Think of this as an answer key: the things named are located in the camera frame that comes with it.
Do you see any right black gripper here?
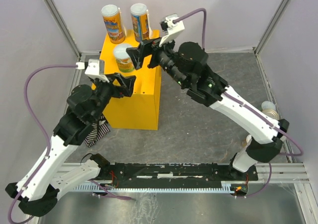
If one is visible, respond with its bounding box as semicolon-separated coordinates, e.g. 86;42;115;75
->
125;32;188;88

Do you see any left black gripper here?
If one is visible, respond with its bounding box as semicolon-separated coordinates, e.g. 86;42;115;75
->
90;72;136;122

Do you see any green label can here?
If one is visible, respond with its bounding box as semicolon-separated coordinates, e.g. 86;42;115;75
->
113;43;135;73

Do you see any yellow shelf cabinet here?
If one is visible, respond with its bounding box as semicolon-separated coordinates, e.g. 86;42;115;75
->
100;34;161;130

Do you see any blue orange can with spoon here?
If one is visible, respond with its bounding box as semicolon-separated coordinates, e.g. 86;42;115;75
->
130;3;153;42

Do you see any silver top tin can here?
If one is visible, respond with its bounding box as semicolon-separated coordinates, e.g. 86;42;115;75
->
262;109;280;120

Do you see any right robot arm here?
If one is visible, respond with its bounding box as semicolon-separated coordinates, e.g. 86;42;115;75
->
126;38;289;180

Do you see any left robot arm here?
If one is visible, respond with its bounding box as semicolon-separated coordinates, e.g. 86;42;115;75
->
5;73;136;217

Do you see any striped black white cloth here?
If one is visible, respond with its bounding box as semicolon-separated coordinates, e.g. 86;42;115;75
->
84;114;110;148

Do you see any orange can white lid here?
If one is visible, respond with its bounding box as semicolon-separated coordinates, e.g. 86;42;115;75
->
242;135;252;147

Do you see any clear lid can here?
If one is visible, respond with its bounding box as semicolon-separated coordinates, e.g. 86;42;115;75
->
261;101;276;111

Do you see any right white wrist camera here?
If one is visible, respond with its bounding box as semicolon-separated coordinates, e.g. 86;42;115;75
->
159;13;185;47

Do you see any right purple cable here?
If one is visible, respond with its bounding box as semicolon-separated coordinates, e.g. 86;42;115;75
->
173;7;304;197

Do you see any purple cable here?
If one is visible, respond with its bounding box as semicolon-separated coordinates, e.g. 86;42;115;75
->
173;7;304;197
6;64;78;224

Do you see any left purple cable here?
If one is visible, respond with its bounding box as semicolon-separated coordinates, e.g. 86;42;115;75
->
6;64;78;224

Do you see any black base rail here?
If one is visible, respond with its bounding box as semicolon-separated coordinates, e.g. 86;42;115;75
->
89;153;258;188

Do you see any light blue cable duct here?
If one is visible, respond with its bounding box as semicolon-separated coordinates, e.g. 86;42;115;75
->
72;181;243;194

